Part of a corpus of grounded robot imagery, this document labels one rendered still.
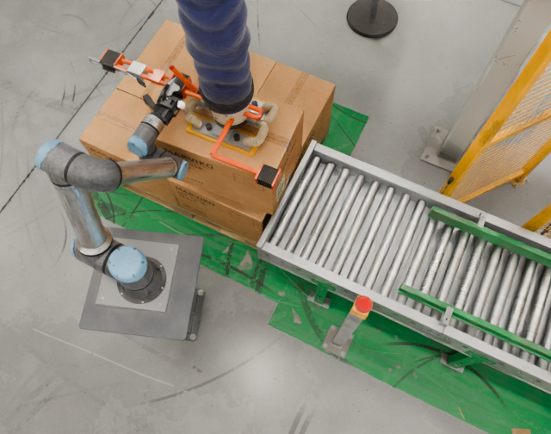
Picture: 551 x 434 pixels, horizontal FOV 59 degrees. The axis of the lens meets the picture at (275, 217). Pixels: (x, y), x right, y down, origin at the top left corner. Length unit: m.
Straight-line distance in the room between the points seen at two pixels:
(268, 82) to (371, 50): 1.18
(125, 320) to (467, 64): 3.03
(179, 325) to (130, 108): 1.40
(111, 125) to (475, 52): 2.71
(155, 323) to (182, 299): 0.16
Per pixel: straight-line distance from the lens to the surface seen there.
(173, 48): 3.34
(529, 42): 2.70
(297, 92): 3.05
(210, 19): 1.67
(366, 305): 2.03
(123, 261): 2.16
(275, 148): 2.23
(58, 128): 3.91
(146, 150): 2.16
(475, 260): 2.75
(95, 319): 2.45
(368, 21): 4.17
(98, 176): 1.72
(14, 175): 3.85
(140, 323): 2.38
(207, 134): 2.27
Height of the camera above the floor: 3.00
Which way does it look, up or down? 68 degrees down
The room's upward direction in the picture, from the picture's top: 2 degrees counter-clockwise
